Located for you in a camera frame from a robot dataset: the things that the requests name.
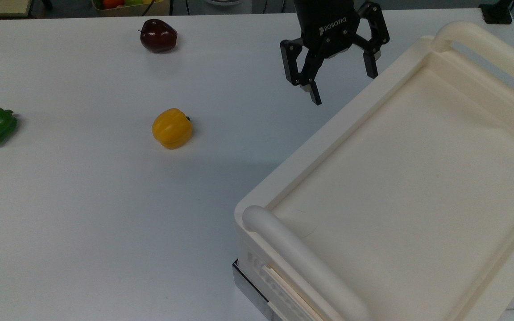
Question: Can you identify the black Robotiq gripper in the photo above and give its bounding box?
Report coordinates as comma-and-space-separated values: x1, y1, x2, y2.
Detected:
280, 0, 391, 107

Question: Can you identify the black square table clamp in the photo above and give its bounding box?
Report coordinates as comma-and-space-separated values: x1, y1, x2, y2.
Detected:
479, 0, 514, 25

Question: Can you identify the dark red apple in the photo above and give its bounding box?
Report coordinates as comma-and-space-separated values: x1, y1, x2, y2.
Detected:
139, 19, 178, 54

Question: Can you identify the yellow bell pepper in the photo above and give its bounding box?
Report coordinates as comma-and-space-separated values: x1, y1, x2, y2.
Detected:
152, 108, 193, 150

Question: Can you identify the tan bin of toy fruit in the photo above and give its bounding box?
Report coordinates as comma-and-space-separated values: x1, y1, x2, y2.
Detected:
92, 0, 171, 17

